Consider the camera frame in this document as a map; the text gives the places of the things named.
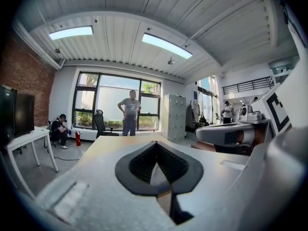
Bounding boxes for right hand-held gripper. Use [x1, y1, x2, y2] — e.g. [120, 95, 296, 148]
[194, 82, 293, 156]

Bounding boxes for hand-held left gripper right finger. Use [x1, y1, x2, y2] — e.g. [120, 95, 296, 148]
[156, 140, 250, 218]

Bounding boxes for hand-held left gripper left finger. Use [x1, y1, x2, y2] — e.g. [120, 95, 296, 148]
[36, 140, 176, 231]

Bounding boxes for grey robe garment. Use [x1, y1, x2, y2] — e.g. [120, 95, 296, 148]
[149, 162, 173, 187]

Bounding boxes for dark bags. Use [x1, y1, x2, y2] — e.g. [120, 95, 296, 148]
[192, 119, 210, 128]

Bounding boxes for hanging clothes rack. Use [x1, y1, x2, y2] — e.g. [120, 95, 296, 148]
[186, 100, 202, 129]

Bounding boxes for tall glass entrance doors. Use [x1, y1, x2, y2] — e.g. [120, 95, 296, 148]
[196, 77, 220, 125]

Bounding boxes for grey metal locker cabinet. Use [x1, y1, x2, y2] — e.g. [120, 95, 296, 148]
[166, 93, 187, 143]

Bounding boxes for black mezzanine railing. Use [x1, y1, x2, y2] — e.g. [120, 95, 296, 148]
[222, 77, 272, 96]

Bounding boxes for black office chair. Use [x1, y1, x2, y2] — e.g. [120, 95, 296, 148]
[93, 109, 120, 139]

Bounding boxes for person's white t-shirt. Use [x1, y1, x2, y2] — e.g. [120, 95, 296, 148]
[280, 54, 308, 131]

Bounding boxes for white table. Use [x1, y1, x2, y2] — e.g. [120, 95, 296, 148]
[4, 126, 60, 199]

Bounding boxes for black framed window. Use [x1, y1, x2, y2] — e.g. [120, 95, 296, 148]
[72, 72, 161, 131]

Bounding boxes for black monitor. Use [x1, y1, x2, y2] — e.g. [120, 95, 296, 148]
[13, 92, 36, 137]
[0, 84, 17, 145]

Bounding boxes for ceiling light panel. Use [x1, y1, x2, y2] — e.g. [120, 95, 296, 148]
[141, 32, 193, 60]
[48, 25, 94, 41]

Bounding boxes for black floor cable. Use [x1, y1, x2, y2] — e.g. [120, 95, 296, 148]
[53, 155, 80, 162]

